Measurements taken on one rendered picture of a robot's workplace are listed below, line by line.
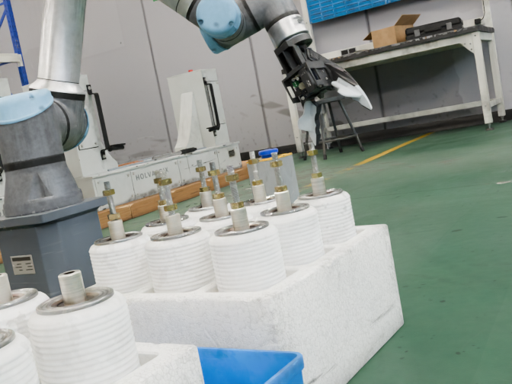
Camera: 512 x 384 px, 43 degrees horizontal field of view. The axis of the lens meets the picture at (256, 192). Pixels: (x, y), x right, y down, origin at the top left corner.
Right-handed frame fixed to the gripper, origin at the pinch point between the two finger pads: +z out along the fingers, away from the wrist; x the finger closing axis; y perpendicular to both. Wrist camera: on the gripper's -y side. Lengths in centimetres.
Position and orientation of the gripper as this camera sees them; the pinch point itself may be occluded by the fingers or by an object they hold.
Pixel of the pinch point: (345, 128)
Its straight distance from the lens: 132.4
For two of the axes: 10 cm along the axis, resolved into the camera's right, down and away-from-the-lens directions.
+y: -6.3, 2.1, -7.5
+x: 6.3, -4.1, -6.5
